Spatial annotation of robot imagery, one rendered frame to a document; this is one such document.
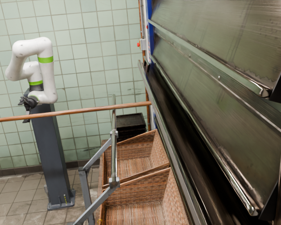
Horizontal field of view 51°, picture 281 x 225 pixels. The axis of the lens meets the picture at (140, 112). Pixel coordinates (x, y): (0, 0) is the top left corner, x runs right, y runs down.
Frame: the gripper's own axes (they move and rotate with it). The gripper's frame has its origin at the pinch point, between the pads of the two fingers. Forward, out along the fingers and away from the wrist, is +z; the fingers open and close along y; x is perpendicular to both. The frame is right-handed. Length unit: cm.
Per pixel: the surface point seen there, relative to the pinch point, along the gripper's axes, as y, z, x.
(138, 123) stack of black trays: 35, -38, -82
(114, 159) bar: 2, 74, -64
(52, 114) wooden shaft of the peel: 0.3, 7.5, -22.4
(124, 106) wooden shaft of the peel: 0, 8, -72
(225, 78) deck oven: -47, 121, -100
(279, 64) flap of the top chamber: -57, 151, -99
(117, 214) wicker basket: 61, 45, -59
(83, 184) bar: 34, 44, -42
